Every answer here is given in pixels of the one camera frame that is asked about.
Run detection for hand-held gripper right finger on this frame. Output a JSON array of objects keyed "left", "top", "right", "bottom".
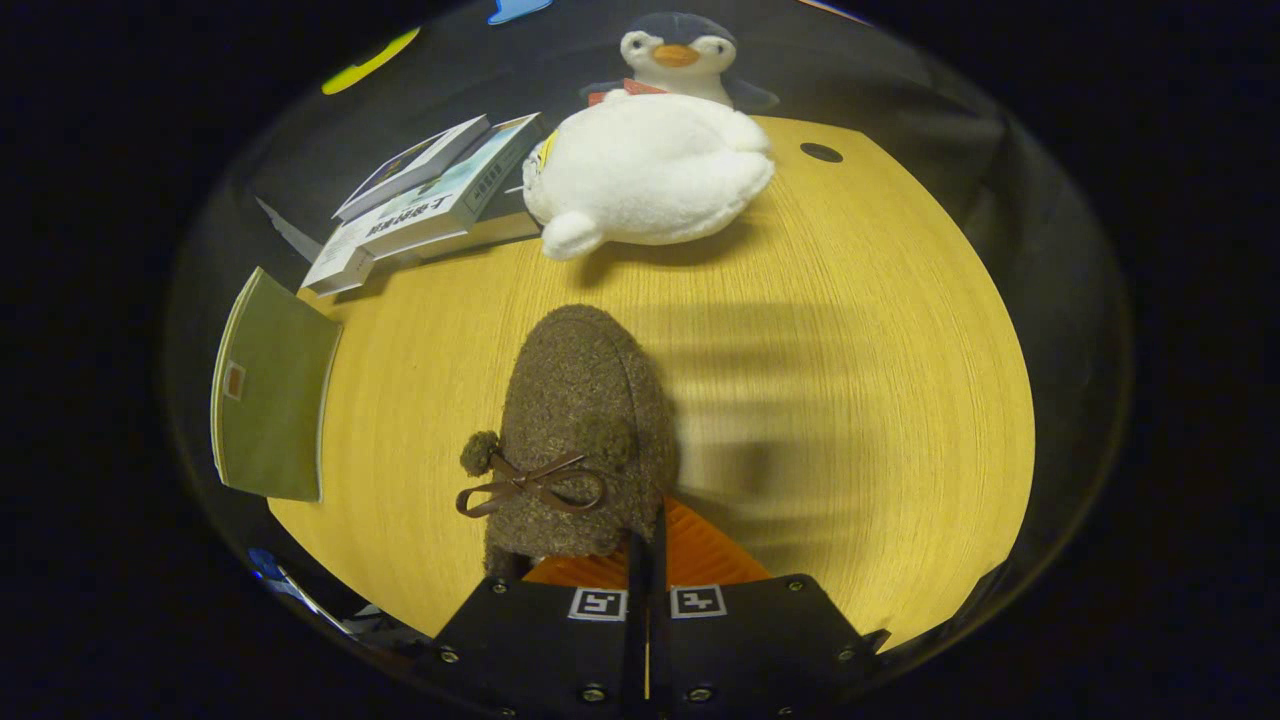
[{"left": 650, "top": 497, "right": 893, "bottom": 720}]

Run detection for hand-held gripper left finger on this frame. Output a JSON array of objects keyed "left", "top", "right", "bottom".
[{"left": 430, "top": 530, "right": 651, "bottom": 720}]

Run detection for brown fuzzy shoe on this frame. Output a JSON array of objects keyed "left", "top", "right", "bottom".
[{"left": 455, "top": 304, "right": 681, "bottom": 581}]

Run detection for pale green fabric storage box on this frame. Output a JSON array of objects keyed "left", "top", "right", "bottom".
[{"left": 210, "top": 266, "right": 344, "bottom": 504}]

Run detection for printed picture sheets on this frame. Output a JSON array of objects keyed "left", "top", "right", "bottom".
[{"left": 275, "top": 570, "right": 361, "bottom": 636}]

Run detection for white duck plush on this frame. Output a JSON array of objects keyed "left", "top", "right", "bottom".
[{"left": 522, "top": 90, "right": 777, "bottom": 263}]

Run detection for light blue cover book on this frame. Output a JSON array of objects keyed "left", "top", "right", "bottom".
[{"left": 355, "top": 112, "right": 546, "bottom": 261}]

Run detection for white text cover book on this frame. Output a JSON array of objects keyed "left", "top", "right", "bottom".
[{"left": 299, "top": 235, "right": 377, "bottom": 298}]

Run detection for night photo cover book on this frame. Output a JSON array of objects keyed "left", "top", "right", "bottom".
[{"left": 332, "top": 114, "right": 493, "bottom": 223}]

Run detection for dark blue penguin plush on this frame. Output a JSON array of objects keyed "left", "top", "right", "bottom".
[{"left": 580, "top": 12, "right": 781, "bottom": 113}]

